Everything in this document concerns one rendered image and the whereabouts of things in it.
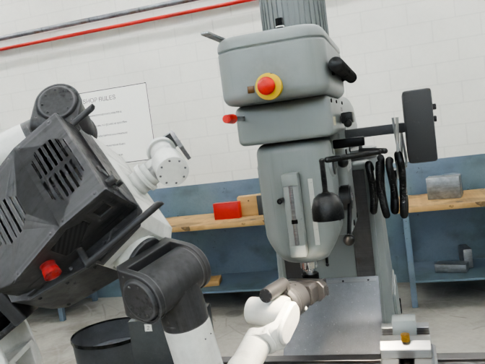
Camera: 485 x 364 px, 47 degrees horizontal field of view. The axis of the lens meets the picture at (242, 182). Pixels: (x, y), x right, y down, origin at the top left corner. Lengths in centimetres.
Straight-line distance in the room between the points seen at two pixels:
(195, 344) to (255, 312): 31
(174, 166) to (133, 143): 523
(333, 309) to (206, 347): 89
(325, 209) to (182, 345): 43
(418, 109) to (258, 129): 51
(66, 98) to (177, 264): 43
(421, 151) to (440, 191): 353
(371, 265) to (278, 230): 54
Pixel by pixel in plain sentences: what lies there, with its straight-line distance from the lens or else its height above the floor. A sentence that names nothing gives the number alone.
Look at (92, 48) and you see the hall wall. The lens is 660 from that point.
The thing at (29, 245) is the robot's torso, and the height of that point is 152.
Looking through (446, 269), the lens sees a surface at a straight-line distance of 530.
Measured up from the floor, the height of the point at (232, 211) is 95.
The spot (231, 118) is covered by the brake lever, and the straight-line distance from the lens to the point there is 127.
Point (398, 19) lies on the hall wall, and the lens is 575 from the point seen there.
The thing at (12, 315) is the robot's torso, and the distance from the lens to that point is 120.
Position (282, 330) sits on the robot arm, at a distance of 129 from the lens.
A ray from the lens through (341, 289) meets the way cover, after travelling 192.
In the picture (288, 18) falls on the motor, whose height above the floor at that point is 198.
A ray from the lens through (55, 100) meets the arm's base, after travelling 122.
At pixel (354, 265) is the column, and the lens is 192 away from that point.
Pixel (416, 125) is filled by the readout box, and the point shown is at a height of 162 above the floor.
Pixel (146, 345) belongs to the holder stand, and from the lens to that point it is 169.
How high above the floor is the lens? 166
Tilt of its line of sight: 5 degrees down
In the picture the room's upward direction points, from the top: 7 degrees counter-clockwise
